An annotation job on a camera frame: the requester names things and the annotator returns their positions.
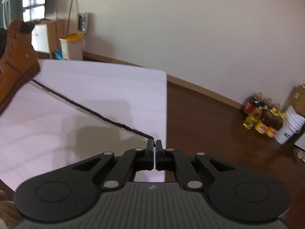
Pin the cooking oil bottles group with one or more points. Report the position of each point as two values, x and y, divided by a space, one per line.
260 114

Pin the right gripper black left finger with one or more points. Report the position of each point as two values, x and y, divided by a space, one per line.
73 190

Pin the wall mounted television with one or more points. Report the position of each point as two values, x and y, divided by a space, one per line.
33 9

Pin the white trash bin yellow bag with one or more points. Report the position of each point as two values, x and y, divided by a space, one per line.
72 46

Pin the white wood tv cabinet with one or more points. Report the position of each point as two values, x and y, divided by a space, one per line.
45 37

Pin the cardboard box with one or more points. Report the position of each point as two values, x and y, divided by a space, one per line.
297 99

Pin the teal curtain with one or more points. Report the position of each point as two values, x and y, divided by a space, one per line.
10 9

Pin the dark brown shoelace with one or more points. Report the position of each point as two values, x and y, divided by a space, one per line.
80 106

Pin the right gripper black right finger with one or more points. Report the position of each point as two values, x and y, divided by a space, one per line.
234 192

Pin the white plastic bucket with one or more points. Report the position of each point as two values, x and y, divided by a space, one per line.
292 124

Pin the tan leather boot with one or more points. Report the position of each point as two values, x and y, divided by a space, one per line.
19 62

